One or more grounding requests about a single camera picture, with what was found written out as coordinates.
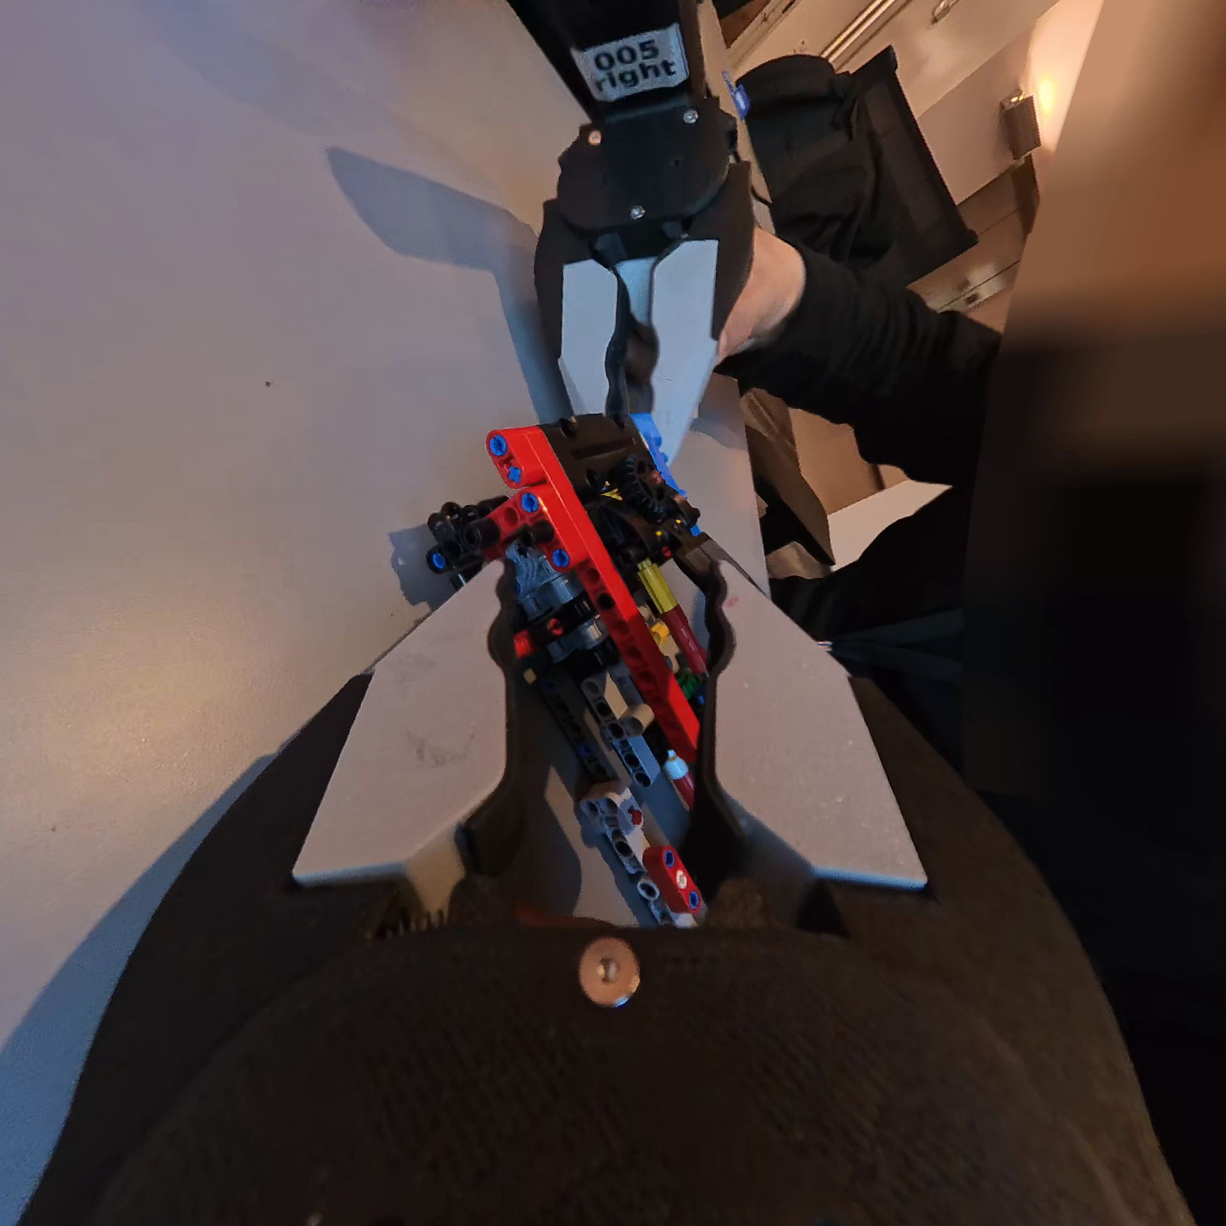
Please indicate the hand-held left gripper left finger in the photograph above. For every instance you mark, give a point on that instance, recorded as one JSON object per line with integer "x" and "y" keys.
{"x": 412, "y": 756}

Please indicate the person's right hand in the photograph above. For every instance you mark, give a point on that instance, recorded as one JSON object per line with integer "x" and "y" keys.
{"x": 767, "y": 288}

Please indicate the dark cloth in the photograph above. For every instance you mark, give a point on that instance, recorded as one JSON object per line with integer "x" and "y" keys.
{"x": 861, "y": 153}

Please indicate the toy brick car model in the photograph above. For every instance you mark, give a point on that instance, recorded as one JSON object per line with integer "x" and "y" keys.
{"x": 565, "y": 517}

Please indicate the person's right forearm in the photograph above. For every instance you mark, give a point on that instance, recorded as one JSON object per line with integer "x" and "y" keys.
{"x": 882, "y": 355}

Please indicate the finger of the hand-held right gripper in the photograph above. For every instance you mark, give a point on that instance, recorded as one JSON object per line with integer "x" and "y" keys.
{"x": 586, "y": 325}
{"x": 689, "y": 325}

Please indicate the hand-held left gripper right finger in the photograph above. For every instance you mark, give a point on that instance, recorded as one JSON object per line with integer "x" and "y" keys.
{"x": 805, "y": 766}

